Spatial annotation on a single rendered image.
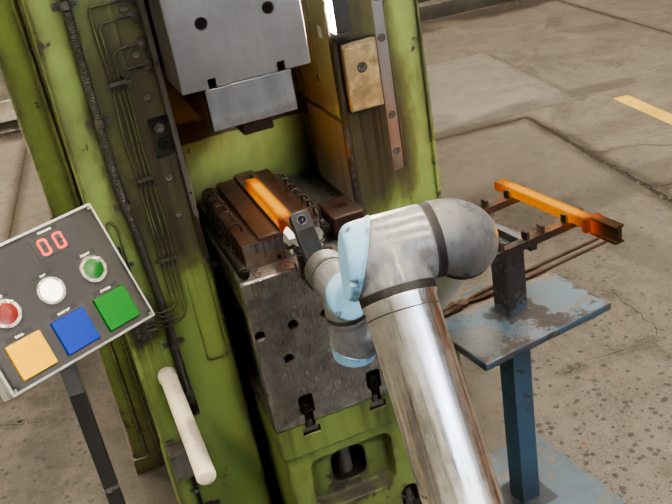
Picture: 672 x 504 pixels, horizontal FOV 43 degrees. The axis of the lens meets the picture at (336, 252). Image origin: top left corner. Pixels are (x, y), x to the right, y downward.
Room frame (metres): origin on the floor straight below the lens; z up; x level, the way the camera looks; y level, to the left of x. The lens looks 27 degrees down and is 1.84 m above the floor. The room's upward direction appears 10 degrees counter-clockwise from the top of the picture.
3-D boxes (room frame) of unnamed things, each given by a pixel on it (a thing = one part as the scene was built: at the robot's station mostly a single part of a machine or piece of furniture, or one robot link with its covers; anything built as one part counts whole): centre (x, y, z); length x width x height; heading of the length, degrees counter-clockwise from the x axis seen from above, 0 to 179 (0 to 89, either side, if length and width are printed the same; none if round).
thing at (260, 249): (2.05, 0.18, 0.96); 0.42 x 0.20 x 0.09; 17
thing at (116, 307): (1.58, 0.48, 1.01); 0.07 x 0.05 x 0.07; 132
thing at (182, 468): (1.86, 0.50, 0.36); 0.09 x 0.07 x 0.12; 107
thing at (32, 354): (1.45, 0.63, 1.01); 0.07 x 0.05 x 0.07; 132
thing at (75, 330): (1.51, 0.55, 1.01); 0.07 x 0.05 x 0.07; 132
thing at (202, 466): (1.66, 0.43, 0.62); 0.44 x 0.05 x 0.05; 17
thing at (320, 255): (1.62, 0.02, 0.99); 0.10 x 0.05 x 0.09; 107
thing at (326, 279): (1.53, 0.00, 0.98); 0.12 x 0.09 x 0.10; 17
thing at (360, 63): (2.06, -0.14, 1.27); 0.09 x 0.02 x 0.17; 107
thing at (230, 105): (2.05, 0.18, 1.32); 0.42 x 0.20 x 0.10; 17
